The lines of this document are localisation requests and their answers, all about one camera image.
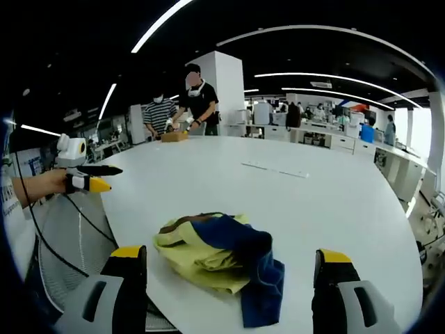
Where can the ceiling air vent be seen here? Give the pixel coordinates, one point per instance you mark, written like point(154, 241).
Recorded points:
point(321, 83)

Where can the brown cardboard box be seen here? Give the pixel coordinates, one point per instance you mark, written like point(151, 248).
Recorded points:
point(174, 137)

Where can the white office chairs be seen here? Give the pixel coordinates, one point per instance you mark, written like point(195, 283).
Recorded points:
point(436, 208)

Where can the white square column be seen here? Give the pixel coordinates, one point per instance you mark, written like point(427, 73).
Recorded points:
point(436, 139)
point(227, 87)

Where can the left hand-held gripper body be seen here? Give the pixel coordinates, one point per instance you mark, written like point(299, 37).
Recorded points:
point(71, 153)

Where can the blue white sign board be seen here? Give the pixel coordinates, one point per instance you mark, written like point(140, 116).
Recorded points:
point(33, 165)

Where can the curved ceiling light strip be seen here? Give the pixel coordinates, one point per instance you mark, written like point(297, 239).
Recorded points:
point(313, 89)
point(295, 73)

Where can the long white counter cabinets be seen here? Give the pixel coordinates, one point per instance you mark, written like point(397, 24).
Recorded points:
point(278, 132)

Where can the person's white printed shirt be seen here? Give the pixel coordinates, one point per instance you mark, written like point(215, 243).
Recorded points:
point(14, 226)

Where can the straight ceiling light strip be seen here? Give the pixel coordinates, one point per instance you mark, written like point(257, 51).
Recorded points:
point(40, 130)
point(156, 26)
point(107, 101)

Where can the unlit curved ceiling track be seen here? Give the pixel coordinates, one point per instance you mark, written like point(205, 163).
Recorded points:
point(313, 26)

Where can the white box appliance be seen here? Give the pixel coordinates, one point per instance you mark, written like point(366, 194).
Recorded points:
point(262, 113)

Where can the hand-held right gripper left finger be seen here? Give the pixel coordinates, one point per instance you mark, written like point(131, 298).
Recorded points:
point(132, 285)

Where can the person's left hand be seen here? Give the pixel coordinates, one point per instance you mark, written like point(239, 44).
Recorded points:
point(52, 184)

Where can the white template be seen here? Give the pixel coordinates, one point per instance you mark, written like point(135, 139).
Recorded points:
point(278, 169)

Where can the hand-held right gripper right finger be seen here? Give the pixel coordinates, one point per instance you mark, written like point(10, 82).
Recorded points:
point(330, 295)

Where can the yellow blue black garment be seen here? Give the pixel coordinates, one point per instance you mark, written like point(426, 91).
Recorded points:
point(208, 257)

